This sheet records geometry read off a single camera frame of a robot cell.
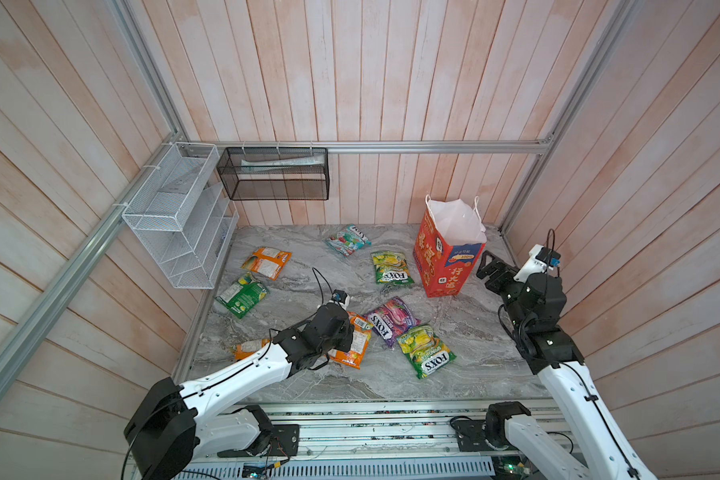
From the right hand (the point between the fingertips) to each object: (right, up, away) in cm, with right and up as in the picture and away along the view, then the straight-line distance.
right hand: (497, 258), depth 72 cm
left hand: (-37, -21, +9) cm, 44 cm away
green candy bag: (-73, -13, +25) cm, 78 cm away
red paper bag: (-8, +4, +10) cm, 13 cm away
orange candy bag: (-33, -22, +8) cm, 41 cm away
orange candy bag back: (-67, -1, +35) cm, 76 cm away
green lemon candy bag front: (-15, -28, +14) cm, 34 cm away
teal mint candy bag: (-37, +7, +42) cm, 57 cm away
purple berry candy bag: (-23, -20, +20) cm, 37 cm away
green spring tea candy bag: (-22, -4, +32) cm, 39 cm away
